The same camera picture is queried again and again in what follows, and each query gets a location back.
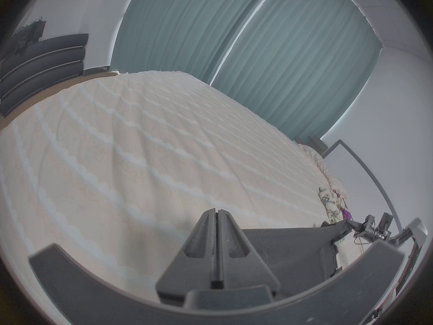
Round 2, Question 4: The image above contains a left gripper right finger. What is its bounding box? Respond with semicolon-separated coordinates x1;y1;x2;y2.
218;209;281;297

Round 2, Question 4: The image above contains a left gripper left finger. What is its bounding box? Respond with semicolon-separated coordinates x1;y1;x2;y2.
155;209;217;299

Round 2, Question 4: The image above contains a black T-shirt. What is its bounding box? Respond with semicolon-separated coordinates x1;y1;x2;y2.
237;219;354;299

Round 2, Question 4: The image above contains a bed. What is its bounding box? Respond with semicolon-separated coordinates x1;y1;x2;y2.
0;70;403;304

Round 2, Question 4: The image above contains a purple satin garment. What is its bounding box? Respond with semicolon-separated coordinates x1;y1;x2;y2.
333;190;353;221

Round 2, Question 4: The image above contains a white printed garment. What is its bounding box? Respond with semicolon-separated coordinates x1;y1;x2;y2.
317;188;349;244

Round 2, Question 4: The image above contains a cream pillow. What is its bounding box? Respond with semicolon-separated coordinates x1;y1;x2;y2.
298;144;347;195

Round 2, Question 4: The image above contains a grey bedside table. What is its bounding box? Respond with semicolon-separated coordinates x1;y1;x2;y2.
294;136;328;155

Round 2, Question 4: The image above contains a blue-green curtain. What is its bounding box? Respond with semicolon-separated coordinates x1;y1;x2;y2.
110;0;281;84
210;0;384;142

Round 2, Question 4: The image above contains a dark grey chest of drawers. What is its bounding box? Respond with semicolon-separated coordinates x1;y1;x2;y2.
0;33;89;117

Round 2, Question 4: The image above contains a dark grey garment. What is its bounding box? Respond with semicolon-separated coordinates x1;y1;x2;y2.
12;16;46;58

